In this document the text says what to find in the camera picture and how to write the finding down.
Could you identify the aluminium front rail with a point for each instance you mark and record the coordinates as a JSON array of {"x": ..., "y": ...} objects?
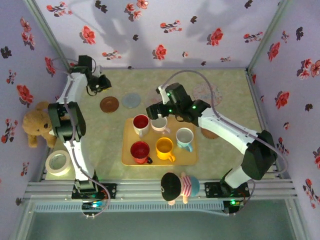
[{"x": 150, "y": 190}]

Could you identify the dark brown round coaster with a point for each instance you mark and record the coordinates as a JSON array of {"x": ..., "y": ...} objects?
[{"x": 109, "y": 104}]

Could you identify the controller board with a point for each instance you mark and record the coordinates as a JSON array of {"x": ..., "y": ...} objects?
[
  {"x": 233, "y": 203},
  {"x": 93, "y": 205}
]

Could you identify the aluminium side rail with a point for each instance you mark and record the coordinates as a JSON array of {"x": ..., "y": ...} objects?
[
  {"x": 255, "y": 95},
  {"x": 43, "y": 176}
]

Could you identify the yellow cup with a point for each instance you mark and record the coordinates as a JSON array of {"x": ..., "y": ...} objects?
[{"x": 164, "y": 147}]

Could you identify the grey blue round coaster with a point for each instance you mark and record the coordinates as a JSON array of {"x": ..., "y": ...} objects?
[{"x": 131, "y": 100}]

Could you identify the white cup red inside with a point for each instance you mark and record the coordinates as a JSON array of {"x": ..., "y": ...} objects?
[{"x": 141, "y": 122}]

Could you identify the white tape roll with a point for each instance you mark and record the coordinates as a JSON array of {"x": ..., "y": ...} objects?
[{"x": 53, "y": 170}]

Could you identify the large colourful floral coaster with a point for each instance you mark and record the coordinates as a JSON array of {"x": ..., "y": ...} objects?
[{"x": 200, "y": 91}]

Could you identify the aluminium corner post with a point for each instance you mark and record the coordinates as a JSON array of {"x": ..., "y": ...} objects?
[
  {"x": 266, "y": 37},
  {"x": 51, "y": 37}
]

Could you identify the light wooden tray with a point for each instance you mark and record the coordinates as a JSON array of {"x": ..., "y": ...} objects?
[{"x": 185, "y": 160}]

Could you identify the left controller board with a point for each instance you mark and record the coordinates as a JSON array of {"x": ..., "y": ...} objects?
[{"x": 93, "y": 205}]

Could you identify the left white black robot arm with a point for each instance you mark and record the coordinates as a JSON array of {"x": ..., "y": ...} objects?
[{"x": 80, "y": 160}]

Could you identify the brown teddy bear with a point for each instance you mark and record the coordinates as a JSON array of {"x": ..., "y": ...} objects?
[{"x": 35, "y": 125}]

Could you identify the doll with black hair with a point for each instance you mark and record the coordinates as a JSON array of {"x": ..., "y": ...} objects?
[{"x": 172, "y": 185}]

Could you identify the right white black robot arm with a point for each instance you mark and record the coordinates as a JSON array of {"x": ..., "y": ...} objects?
[{"x": 225, "y": 130}]

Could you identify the right controller board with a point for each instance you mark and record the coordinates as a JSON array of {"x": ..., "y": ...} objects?
[{"x": 233, "y": 203}]

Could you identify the light blue cup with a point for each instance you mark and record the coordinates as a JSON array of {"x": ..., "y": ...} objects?
[{"x": 184, "y": 136}]

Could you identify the pale pink cup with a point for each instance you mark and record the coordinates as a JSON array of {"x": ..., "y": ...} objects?
[{"x": 160, "y": 125}]

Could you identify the round cork coaster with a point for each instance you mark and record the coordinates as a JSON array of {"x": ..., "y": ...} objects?
[{"x": 208, "y": 134}]

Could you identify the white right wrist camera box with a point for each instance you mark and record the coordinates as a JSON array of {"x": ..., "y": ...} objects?
[{"x": 163, "y": 95}]

